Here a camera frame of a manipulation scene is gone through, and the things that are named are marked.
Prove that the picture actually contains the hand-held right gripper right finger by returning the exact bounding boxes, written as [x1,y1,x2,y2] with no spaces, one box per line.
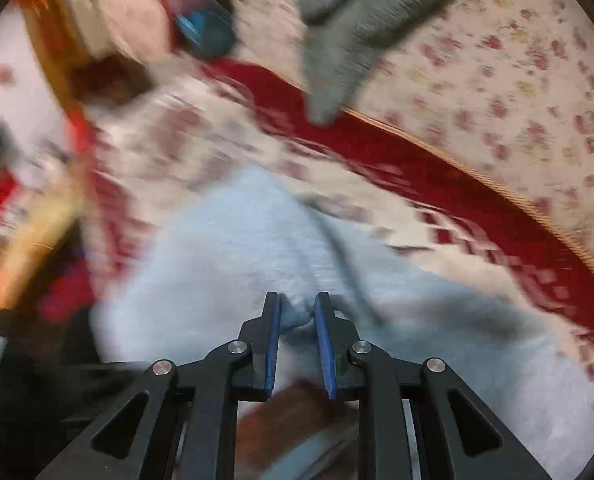
[314,291,552,480]

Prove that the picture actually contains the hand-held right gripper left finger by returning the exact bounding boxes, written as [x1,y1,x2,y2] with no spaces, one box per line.
[34,291,282,480]

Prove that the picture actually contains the light grey pants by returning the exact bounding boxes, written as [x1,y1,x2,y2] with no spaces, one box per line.
[90,165,594,480]

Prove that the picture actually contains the red patterned blanket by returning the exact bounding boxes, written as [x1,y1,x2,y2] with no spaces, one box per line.
[77,60,594,391]

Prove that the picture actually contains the blue plastic object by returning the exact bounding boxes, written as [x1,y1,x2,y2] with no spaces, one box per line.
[174,7,235,56]

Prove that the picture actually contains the floral bed sheet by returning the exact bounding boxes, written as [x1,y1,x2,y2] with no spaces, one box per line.
[237,0,594,281]

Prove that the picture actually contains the grey fluffy buttoned jacket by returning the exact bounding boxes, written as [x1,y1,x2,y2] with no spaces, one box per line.
[297,0,492,126]

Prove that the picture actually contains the orange wooden bed frame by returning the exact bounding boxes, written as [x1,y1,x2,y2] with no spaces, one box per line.
[0,0,98,311]

